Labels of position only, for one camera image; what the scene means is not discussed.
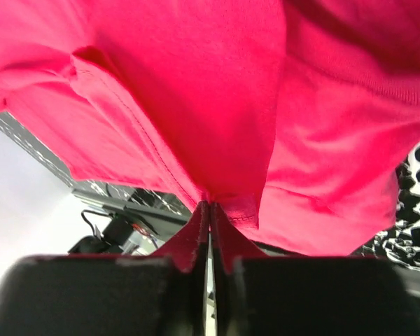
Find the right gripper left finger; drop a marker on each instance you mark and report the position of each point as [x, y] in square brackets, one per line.
[163, 293]

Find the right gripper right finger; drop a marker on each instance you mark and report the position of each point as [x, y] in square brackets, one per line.
[259, 294]

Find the red t-shirt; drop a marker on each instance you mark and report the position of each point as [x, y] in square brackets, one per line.
[293, 115]

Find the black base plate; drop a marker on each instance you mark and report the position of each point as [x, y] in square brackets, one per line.
[127, 220]

